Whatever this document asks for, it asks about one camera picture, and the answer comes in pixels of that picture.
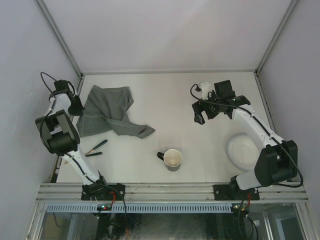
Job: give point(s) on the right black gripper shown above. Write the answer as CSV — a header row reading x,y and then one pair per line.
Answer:
x,y
199,106

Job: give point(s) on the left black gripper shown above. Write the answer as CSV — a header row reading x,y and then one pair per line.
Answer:
x,y
78,111

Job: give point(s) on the grey cloth napkin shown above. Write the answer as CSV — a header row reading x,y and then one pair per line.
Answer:
x,y
106,110

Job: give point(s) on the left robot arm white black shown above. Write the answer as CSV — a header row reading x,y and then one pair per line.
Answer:
x,y
59,136

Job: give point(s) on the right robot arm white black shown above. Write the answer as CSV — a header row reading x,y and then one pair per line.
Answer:
x,y
278,158

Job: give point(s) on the dark mug cream inside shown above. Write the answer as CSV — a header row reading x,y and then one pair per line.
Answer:
x,y
172,159

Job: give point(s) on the white bowl plate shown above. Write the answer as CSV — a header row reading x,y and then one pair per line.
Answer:
x,y
242,152

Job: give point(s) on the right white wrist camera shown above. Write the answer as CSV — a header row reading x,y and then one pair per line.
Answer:
x,y
205,88

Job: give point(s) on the gold spoon green handle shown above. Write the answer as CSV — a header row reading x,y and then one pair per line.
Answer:
x,y
97,146

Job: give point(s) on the gold fork green handle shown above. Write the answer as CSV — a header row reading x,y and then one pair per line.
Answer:
x,y
94,154

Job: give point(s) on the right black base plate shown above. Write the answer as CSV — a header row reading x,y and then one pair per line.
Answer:
x,y
224,192

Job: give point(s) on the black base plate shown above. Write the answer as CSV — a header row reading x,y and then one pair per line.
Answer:
x,y
117,191
224,192

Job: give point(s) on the aluminium front rail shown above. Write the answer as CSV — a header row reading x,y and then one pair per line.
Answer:
x,y
167,193

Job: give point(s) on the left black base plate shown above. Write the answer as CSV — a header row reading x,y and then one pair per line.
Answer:
x,y
117,191

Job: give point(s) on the blue slotted cable duct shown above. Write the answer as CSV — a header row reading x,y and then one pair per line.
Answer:
x,y
140,208

